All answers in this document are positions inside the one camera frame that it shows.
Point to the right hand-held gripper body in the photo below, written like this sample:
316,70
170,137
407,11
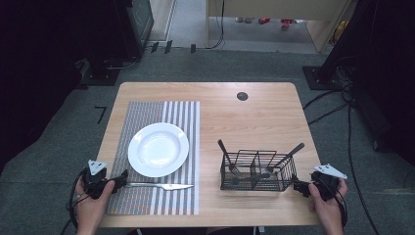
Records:
326,184

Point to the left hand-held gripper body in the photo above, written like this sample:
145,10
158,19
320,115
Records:
94,182

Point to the silver table knife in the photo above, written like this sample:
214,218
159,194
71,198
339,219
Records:
163,186

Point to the person's right hand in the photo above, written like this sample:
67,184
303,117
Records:
328,209

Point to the person's left hand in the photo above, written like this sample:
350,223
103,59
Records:
93,209

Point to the white round plate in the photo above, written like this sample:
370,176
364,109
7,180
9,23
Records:
158,150

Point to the striped woven placemat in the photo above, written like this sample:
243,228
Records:
182,196

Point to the black stand base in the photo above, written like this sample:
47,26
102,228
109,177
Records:
99,76
321,78

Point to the dark round table grommet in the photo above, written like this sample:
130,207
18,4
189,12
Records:
242,96

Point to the dark glass-front cabinet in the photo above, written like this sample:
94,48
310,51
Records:
140,23

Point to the yellow object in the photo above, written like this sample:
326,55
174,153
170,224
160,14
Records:
341,31

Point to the red object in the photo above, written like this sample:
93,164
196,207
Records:
287,23
264,20

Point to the light wooden desk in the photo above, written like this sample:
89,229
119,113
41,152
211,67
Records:
277,8

